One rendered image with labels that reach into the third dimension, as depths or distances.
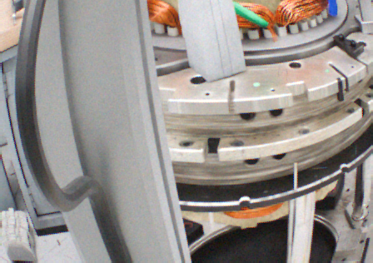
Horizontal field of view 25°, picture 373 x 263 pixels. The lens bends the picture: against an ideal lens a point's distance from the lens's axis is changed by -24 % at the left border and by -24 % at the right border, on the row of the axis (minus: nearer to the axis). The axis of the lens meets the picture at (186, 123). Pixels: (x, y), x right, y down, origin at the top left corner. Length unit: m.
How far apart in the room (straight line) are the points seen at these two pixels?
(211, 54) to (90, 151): 0.41
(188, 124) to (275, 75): 0.07
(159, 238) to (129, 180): 0.02
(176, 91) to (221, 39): 0.04
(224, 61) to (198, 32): 0.03
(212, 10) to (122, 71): 0.41
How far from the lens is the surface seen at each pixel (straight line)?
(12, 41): 0.92
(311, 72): 0.67
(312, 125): 0.67
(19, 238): 1.01
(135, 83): 0.23
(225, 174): 0.69
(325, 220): 0.99
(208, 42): 0.65
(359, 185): 0.93
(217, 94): 0.65
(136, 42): 0.23
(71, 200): 0.19
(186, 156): 0.67
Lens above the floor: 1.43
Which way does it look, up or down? 32 degrees down
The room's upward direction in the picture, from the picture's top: 9 degrees counter-clockwise
